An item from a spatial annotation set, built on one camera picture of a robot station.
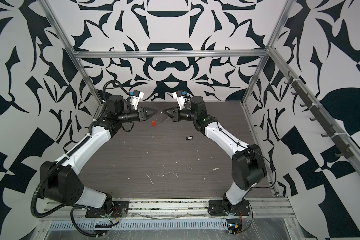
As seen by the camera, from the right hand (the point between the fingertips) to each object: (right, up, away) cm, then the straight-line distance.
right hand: (164, 111), depth 75 cm
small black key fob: (+13, -17, +24) cm, 32 cm away
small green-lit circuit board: (+33, -54, -4) cm, 64 cm away
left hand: (-4, +1, -1) cm, 4 cm away
